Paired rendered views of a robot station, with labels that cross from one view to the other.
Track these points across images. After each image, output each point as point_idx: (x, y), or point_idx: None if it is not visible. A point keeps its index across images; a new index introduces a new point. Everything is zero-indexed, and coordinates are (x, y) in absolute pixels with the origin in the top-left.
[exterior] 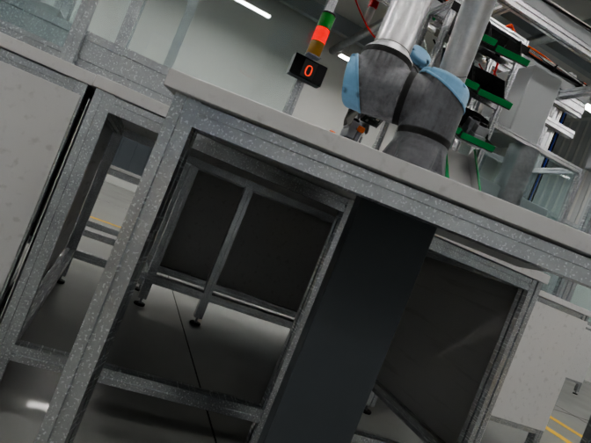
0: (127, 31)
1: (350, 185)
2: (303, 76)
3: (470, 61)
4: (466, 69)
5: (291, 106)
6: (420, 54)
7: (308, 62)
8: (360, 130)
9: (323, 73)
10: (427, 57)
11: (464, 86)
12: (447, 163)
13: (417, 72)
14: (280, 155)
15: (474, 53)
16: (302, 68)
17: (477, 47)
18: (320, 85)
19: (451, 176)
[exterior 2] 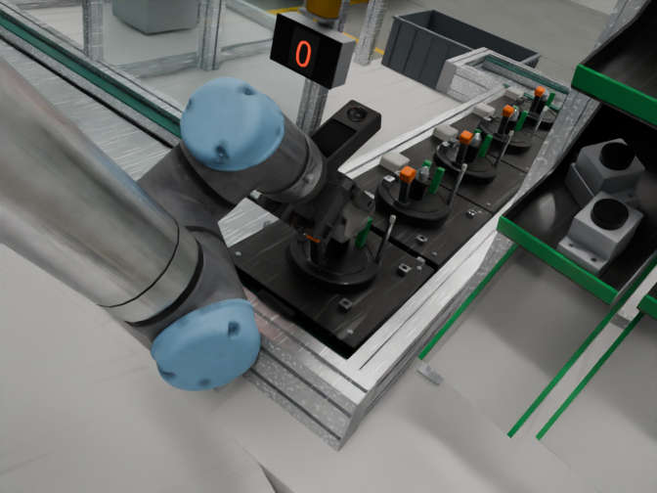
0: (88, 10)
1: None
2: (295, 68)
3: (56, 272)
4: (85, 291)
5: (305, 123)
6: (206, 121)
7: (300, 35)
8: (308, 236)
9: (332, 57)
10: (231, 132)
11: None
12: (599, 361)
13: (200, 185)
14: None
15: (36, 251)
16: (291, 49)
17: (21, 234)
18: (329, 86)
19: (635, 390)
